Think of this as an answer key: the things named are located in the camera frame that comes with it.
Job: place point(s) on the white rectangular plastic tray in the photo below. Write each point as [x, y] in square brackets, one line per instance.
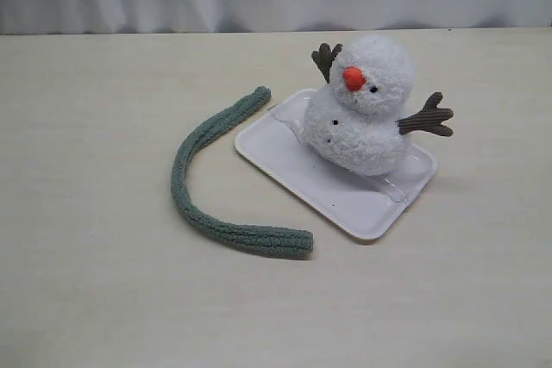
[363, 208]

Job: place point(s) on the green knitted scarf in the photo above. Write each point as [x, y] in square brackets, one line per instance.
[262, 240]

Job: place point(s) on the white plush snowman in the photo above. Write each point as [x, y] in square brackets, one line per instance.
[357, 119]

